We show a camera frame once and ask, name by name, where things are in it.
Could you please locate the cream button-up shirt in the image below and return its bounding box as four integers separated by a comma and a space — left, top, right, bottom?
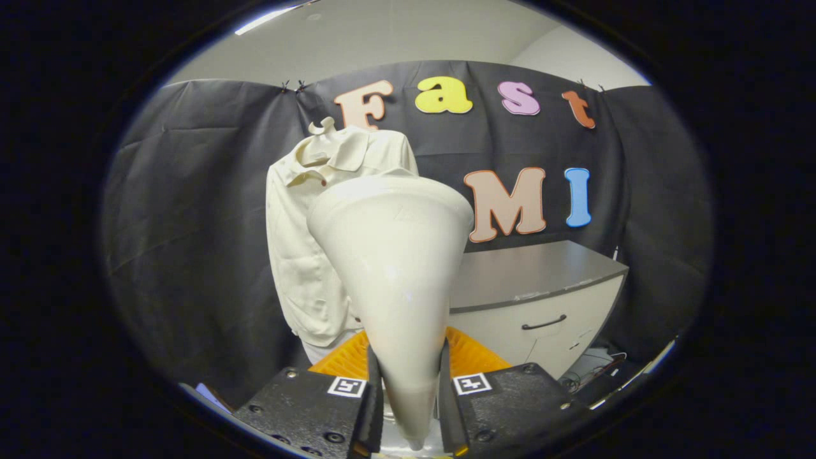
266, 126, 419, 348

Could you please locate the grey cabinet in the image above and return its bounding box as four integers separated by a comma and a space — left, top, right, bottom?
446, 240, 630, 381

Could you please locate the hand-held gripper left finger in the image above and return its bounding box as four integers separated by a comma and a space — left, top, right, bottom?
233, 328, 384, 459

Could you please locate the white garment steamer head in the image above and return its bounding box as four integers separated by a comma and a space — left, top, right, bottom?
307, 175, 475, 451

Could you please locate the black backdrop cloth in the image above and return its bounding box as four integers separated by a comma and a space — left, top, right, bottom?
102, 61, 713, 409

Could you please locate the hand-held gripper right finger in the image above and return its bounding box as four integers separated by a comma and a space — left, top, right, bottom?
437, 326, 590, 456

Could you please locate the tangle of cables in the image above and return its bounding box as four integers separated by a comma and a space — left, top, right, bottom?
561, 347, 629, 393

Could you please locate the black cabinet handle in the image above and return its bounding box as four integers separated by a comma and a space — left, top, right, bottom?
521, 314, 568, 331

